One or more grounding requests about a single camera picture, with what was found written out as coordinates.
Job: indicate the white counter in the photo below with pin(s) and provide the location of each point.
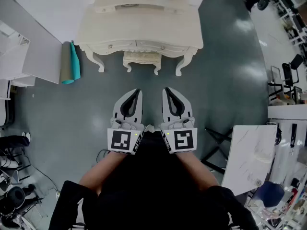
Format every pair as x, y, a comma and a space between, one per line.
287, 111

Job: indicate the blue chair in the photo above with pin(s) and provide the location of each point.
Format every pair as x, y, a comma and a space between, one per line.
272, 194

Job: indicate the cream upholstered stool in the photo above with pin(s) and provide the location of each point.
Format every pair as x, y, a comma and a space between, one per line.
141, 57

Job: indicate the person's right forearm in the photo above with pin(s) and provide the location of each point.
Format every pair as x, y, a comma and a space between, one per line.
196, 174

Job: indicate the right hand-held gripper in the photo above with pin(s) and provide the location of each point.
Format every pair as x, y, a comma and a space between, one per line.
183, 140

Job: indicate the cream ornate dressing table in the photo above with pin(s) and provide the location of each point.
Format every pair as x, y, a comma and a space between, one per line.
139, 25

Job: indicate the person's left white shoe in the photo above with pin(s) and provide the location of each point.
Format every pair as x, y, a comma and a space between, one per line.
149, 128

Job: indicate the black metal-frame chair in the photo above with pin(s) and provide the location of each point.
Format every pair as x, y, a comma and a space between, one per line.
289, 73

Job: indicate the white marble-pattern table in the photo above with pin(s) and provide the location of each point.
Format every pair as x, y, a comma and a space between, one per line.
249, 157

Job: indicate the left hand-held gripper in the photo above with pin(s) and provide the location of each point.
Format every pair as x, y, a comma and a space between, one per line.
121, 140

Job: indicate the white shelf unit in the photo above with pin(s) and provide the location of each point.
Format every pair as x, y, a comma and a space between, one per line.
12, 61

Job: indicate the person's left forearm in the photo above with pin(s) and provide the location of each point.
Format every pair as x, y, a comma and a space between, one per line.
103, 174

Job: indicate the person's black shirt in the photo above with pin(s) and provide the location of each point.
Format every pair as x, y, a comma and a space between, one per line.
156, 200

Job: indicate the black folding stand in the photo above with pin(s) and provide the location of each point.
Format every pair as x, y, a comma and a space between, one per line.
218, 150

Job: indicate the person's black trousers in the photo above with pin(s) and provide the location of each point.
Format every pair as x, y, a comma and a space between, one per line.
156, 142

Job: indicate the black office chair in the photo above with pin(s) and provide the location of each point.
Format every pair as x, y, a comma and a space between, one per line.
15, 196

